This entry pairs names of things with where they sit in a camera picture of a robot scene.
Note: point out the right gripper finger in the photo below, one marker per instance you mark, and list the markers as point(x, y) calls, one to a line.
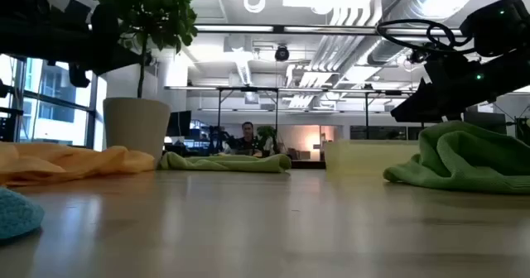
point(418, 108)

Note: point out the dark green microfiber towel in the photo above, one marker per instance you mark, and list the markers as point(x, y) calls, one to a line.
point(463, 158)

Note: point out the light green microfiber towel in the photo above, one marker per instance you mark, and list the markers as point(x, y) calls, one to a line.
point(223, 164)

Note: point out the orange microfiber towel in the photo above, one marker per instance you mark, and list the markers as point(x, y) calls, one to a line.
point(62, 162)

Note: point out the blue microfiber towel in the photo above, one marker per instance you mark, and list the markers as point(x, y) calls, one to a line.
point(16, 214)

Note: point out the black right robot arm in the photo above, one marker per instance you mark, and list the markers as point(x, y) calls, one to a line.
point(492, 25)

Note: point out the background black robot arm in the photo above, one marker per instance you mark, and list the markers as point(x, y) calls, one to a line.
point(215, 139)

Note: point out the yellow translucent plastic bin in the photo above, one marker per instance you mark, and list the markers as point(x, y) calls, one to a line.
point(364, 158)

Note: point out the small background plant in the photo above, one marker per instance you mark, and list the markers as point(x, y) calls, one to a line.
point(266, 132)

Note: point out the person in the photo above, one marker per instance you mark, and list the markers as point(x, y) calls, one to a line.
point(247, 139)

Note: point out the long ceiling light bar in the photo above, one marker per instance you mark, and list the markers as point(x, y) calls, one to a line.
point(236, 28)

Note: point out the black monitor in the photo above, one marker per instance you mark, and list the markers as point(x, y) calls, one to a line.
point(179, 123)

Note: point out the white plant pot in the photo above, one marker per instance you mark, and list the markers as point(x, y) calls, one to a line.
point(136, 125)

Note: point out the green leafy plant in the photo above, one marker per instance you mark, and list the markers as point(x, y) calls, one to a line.
point(153, 9)

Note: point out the black frame mounted camera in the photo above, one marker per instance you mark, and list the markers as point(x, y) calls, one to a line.
point(416, 56)

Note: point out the black aluminium table frame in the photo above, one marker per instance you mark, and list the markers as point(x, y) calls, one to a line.
point(308, 164)

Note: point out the background black station frame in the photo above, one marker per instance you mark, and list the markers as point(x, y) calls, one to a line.
point(276, 108)

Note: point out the black ceiling dome camera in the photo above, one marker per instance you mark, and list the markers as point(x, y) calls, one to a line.
point(282, 53)

